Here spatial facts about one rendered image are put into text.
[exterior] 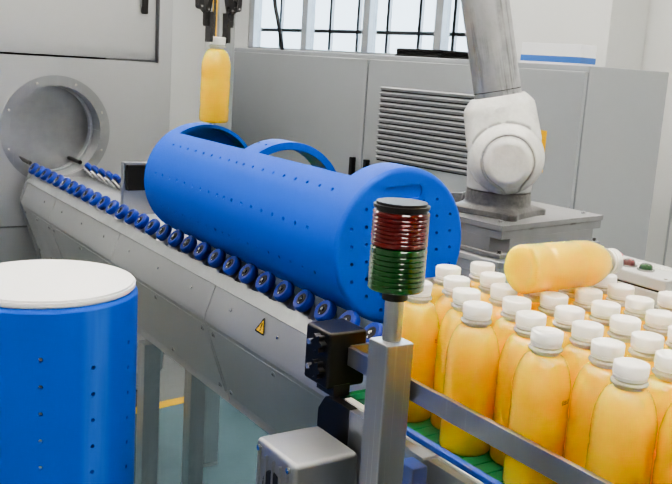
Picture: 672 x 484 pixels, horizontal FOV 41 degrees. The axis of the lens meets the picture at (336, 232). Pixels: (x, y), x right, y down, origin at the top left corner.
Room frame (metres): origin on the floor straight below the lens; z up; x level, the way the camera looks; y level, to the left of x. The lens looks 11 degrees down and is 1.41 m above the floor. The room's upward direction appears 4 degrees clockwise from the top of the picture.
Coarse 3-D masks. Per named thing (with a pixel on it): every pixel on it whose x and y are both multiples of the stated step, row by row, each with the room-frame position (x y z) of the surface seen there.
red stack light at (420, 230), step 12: (372, 216) 0.97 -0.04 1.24; (384, 216) 0.95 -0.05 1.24; (396, 216) 0.95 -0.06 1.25; (408, 216) 0.95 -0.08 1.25; (420, 216) 0.95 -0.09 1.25; (372, 228) 0.97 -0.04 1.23; (384, 228) 0.95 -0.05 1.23; (396, 228) 0.95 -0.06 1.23; (408, 228) 0.95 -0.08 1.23; (420, 228) 0.95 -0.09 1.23; (372, 240) 0.97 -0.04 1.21; (384, 240) 0.95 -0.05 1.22; (396, 240) 0.95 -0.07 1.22; (408, 240) 0.95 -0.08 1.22; (420, 240) 0.95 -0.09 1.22
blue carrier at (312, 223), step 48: (192, 144) 2.07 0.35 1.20; (240, 144) 2.29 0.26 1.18; (288, 144) 1.88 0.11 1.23; (192, 192) 1.95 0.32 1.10; (240, 192) 1.78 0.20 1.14; (288, 192) 1.64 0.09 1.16; (336, 192) 1.54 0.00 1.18; (384, 192) 1.53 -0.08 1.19; (432, 192) 1.58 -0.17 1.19; (240, 240) 1.78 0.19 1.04; (288, 240) 1.60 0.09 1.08; (336, 240) 1.48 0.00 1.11; (432, 240) 1.59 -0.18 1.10; (336, 288) 1.49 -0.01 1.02
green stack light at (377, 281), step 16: (384, 256) 0.95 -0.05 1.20; (400, 256) 0.94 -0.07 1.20; (416, 256) 0.95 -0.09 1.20; (368, 272) 0.97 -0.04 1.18; (384, 272) 0.95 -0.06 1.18; (400, 272) 0.94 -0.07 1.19; (416, 272) 0.95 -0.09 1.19; (384, 288) 0.95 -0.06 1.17; (400, 288) 0.95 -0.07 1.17; (416, 288) 0.95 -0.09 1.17
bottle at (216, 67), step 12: (216, 48) 2.16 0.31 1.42; (204, 60) 2.16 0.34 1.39; (216, 60) 2.15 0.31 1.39; (228, 60) 2.17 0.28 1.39; (204, 72) 2.16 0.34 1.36; (216, 72) 2.15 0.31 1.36; (228, 72) 2.17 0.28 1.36; (204, 84) 2.16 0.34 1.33; (216, 84) 2.15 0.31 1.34; (228, 84) 2.17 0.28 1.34; (204, 96) 2.16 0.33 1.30; (216, 96) 2.15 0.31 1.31; (228, 96) 2.18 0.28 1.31; (204, 108) 2.16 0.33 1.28; (216, 108) 2.15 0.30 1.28; (228, 108) 2.18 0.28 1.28; (204, 120) 2.16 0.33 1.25; (216, 120) 2.15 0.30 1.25
